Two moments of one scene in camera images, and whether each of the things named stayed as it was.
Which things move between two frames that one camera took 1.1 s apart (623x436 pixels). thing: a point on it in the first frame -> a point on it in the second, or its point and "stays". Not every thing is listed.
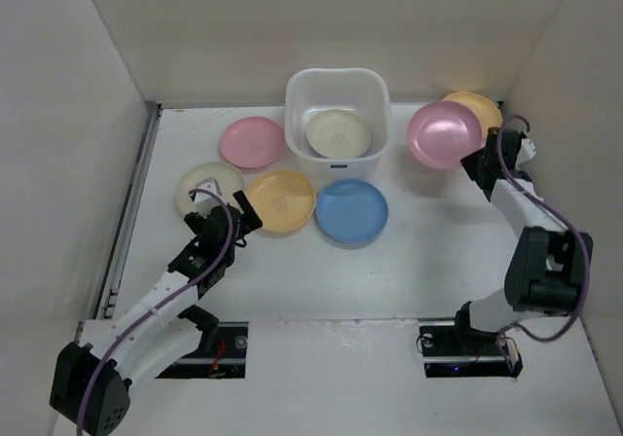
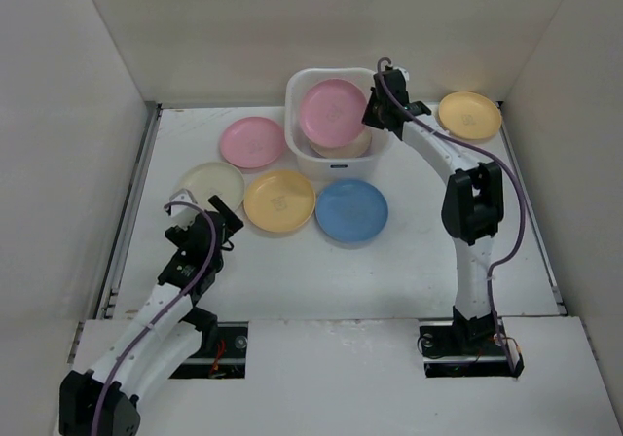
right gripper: x=480 y=162 -> x=378 y=110
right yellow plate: x=488 y=113 stays
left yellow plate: x=283 y=200 stays
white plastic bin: x=338 y=122 stays
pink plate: x=442 y=133 -> x=332 y=113
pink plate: x=251 y=141 stays
